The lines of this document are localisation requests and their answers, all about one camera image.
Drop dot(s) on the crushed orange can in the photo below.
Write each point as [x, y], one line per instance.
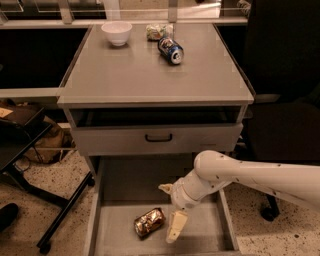
[149, 222]

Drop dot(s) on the closed grey top drawer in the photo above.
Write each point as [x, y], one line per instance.
[129, 140]

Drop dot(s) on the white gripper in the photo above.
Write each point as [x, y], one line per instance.
[178, 196]

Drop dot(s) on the black drawer handle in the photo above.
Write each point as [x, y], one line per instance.
[158, 138]

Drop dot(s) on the open grey middle drawer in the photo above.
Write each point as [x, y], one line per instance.
[127, 187]

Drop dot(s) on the white bowl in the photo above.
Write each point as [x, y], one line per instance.
[117, 32]

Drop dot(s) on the black shoe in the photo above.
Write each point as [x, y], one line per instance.
[8, 214]

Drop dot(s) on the green white snack bag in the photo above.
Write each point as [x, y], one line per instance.
[154, 32]

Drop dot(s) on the black office chair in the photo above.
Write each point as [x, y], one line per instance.
[281, 59]

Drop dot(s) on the blue soda can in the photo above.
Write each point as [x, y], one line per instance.
[171, 50]

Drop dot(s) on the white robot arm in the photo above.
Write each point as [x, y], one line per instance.
[212, 171]

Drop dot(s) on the brown bag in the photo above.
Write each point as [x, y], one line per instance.
[52, 146]

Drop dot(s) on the black side table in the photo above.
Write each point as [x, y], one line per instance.
[20, 129]

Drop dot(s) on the grey drawer cabinet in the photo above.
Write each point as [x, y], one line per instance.
[134, 85]

